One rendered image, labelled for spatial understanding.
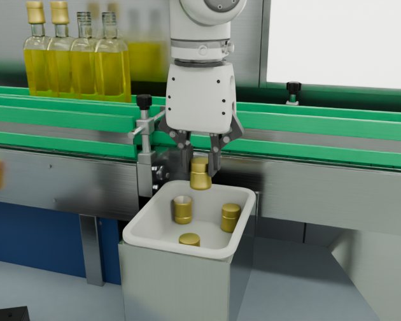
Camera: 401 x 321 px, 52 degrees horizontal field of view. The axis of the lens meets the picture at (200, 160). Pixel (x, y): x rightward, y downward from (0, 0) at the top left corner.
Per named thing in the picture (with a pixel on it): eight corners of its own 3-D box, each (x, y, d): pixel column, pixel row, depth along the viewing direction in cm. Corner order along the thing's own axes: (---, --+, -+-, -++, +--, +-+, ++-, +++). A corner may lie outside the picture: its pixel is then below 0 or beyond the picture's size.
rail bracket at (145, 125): (174, 144, 86) (173, 84, 81) (140, 175, 71) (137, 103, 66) (161, 143, 87) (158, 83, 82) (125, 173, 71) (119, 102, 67)
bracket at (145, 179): (172, 179, 87) (172, 147, 84) (155, 199, 78) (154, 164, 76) (156, 177, 88) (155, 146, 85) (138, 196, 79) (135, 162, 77)
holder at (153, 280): (256, 251, 87) (261, 183, 81) (227, 350, 62) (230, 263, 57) (179, 239, 91) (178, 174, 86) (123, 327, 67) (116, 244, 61)
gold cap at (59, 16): (72, 23, 89) (70, 1, 88) (63, 23, 86) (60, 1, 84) (58, 23, 90) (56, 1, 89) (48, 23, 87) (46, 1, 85)
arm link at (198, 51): (239, 36, 61) (238, 57, 62) (182, 35, 63) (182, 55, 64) (224, 42, 53) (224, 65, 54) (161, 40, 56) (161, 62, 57)
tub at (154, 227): (255, 230, 79) (258, 188, 76) (230, 307, 59) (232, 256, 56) (170, 217, 84) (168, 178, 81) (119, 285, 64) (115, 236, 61)
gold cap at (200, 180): (207, 192, 65) (207, 165, 63) (186, 188, 66) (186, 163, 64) (214, 183, 68) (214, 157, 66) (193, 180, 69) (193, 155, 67)
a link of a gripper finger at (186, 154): (193, 128, 65) (193, 167, 68) (174, 126, 66) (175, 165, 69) (186, 134, 62) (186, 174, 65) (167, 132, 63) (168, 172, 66)
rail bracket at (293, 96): (300, 137, 93) (305, 78, 88) (298, 147, 87) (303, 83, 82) (282, 135, 94) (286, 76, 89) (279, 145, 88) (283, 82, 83)
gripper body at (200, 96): (240, 51, 61) (239, 125, 65) (176, 49, 64) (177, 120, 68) (228, 58, 54) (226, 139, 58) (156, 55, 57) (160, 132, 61)
